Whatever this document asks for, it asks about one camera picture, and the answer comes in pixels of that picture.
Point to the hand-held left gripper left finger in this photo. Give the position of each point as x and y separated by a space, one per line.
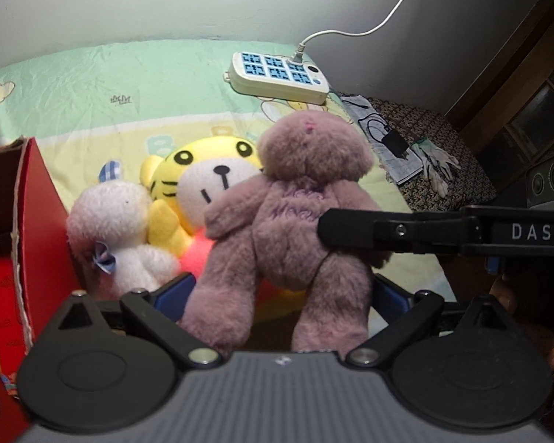
175 291

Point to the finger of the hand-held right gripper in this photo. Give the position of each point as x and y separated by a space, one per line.
364 230

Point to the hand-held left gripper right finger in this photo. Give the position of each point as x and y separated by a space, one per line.
390 297

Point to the purple teddy bear plush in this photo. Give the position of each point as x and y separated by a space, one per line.
300 184

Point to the white bunny plush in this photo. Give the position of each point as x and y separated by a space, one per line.
115 221

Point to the yellow tiger plush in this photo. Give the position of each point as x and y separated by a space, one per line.
203 180

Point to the red cardboard box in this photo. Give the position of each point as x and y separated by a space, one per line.
37 221

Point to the person's right hand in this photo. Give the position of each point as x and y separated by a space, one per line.
505 293

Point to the black speaker box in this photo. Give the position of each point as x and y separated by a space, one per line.
549 180

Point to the blue white paper sheet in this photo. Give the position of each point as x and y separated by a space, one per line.
404 168

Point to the white work gloves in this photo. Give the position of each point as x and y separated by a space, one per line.
436 161

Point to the dark wooden cabinet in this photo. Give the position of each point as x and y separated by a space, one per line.
526 87

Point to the white power strip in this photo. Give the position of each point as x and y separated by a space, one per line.
277 74

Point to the green cartoon printed bedsheet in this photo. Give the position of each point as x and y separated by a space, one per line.
97 78

